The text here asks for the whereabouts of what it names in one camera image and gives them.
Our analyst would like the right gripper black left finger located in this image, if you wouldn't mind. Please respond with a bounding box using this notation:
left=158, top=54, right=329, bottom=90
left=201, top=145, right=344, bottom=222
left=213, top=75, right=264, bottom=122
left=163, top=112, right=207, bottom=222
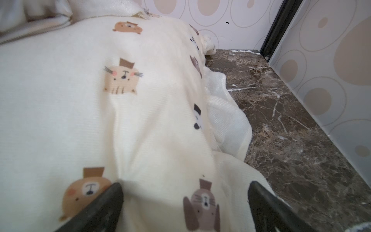
left=56, top=183, right=124, bottom=232

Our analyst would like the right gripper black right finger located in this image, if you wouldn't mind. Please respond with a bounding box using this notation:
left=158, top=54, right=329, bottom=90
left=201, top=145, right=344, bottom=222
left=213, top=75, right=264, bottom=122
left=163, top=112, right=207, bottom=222
left=247, top=181, right=316, bottom=232

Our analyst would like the cream animal print pillow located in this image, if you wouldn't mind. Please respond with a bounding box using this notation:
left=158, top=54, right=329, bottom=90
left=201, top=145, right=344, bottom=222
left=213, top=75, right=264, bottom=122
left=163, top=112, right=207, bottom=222
left=1, top=16, right=269, bottom=232

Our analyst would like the white bear print pillow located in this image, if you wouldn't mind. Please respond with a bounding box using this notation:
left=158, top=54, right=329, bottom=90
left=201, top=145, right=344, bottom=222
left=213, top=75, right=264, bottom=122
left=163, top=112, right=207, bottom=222
left=1, top=0, right=149, bottom=44

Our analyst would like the black frame post right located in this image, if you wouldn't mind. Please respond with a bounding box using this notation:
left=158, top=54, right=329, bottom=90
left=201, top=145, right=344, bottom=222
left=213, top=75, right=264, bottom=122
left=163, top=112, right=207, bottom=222
left=260, top=0, right=302, bottom=62

